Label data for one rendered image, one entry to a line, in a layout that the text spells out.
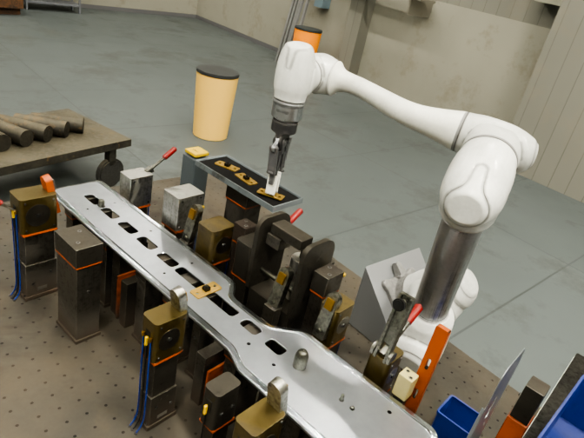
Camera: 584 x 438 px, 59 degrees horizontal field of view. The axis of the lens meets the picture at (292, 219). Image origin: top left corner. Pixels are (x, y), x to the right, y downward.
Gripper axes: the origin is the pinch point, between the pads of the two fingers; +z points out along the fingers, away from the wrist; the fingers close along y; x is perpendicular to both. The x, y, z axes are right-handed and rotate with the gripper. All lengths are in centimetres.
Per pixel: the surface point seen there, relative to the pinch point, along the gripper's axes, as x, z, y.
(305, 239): 18.9, 2.0, 23.2
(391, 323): 46, 7, 37
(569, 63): 145, -14, -513
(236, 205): -11.4, 12.8, -2.2
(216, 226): -10.0, 12.6, 14.6
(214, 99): -173, 76, -309
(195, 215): -18.1, 12.7, 13.1
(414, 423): 57, 21, 50
